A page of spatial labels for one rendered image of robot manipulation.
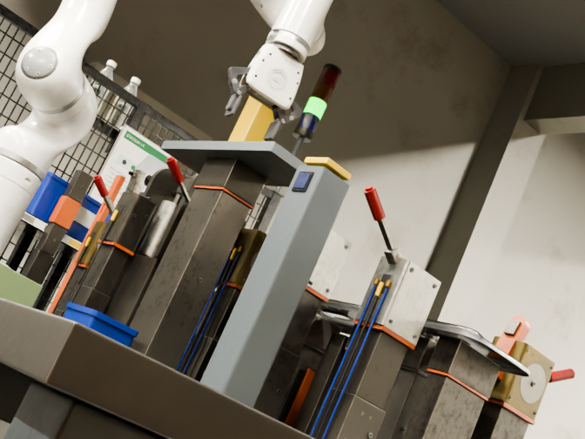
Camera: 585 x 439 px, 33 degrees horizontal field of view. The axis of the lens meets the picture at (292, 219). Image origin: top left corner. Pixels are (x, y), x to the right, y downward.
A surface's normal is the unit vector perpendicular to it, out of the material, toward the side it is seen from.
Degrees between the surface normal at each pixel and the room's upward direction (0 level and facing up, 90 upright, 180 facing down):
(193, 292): 90
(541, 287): 90
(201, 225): 90
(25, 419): 90
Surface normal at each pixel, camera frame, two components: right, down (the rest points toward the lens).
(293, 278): 0.61, 0.07
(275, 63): 0.43, -0.07
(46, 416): -0.72, -0.47
